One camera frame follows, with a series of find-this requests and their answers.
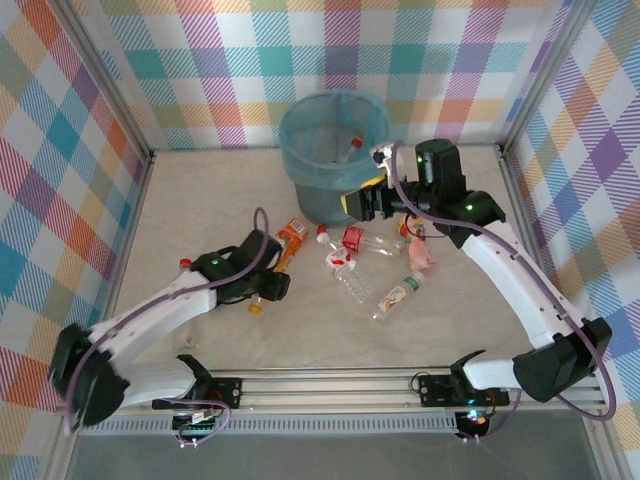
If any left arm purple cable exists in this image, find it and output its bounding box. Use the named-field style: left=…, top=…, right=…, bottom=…
left=63, top=206, right=284, bottom=450

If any right aluminium side rail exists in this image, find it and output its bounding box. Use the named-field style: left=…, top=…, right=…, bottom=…
left=497, top=147, right=634, bottom=480

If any orange juice bottle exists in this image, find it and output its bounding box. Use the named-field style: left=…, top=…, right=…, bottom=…
left=272, top=215, right=309, bottom=275

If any right aluminium frame post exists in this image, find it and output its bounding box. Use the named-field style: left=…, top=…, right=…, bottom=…
left=497, top=0, right=596, bottom=156

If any aluminium frame post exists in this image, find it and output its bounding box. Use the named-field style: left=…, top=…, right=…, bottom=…
left=59, top=0, right=156, bottom=164
left=497, top=0, right=596, bottom=156

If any blue plastic bin liner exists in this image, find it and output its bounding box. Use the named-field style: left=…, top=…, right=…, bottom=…
left=278, top=91, right=391, bottom=194

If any left aluminium side rail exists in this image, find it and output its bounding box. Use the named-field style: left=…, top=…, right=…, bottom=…
left=47, top=149, right=156, bottom=480

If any grey slotted cable duct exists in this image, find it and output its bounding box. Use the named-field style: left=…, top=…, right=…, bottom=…
left=97, top=418, right=460, bottom=436

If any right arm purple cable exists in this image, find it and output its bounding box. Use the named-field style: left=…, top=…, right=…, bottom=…
left=391, top=139, right=619, bottom=444

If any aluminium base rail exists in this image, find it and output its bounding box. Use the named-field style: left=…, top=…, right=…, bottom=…
left=117, top=368, right=604, bottom=416

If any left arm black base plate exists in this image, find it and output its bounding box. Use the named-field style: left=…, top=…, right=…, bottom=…
left=208, top=377, right=245, bottom=409

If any left aluminium frame post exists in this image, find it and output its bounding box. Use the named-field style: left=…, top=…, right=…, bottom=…
left=59, top=0, right=156, bottom=164

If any aluminium side rail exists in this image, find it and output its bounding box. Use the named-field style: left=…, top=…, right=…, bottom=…
left=47, top=149, right=156, bottom=480
left=497, top=147, right=634, bottom=480

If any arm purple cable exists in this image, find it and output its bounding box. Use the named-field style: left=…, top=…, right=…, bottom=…
left=391, top=139, right=619, bottom=444
left=63, top=206, right=284, bottom=450

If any clear bottle red white label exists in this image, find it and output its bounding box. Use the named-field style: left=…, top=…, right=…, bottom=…
left=314, top=223, right=376, bottom=306

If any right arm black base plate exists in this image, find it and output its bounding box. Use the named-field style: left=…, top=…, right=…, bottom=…
left=417, top=374, right=511, bottom=409

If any pink drink bottle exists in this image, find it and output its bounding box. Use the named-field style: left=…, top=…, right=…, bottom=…
left=397, top=217, right=439, bottom=275

